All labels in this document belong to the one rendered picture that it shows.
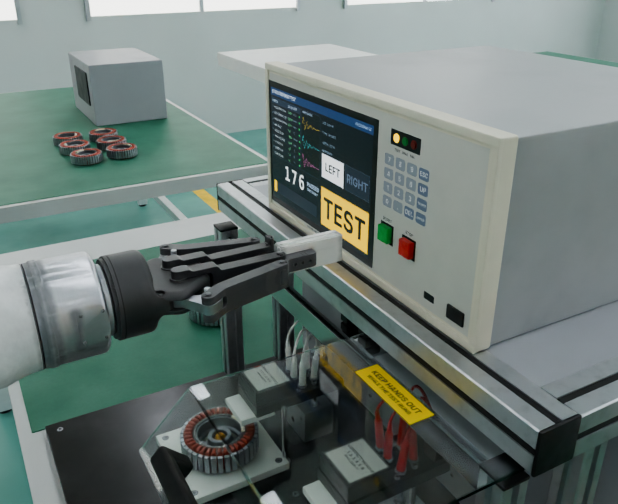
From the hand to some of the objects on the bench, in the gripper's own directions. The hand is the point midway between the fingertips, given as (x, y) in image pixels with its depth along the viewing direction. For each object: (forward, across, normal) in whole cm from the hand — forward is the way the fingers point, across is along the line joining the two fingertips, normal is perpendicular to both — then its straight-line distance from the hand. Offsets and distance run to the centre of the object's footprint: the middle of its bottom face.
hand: (309, 252), depth 65 cm
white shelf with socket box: (+55, -99, -43) cm, 121 cm away
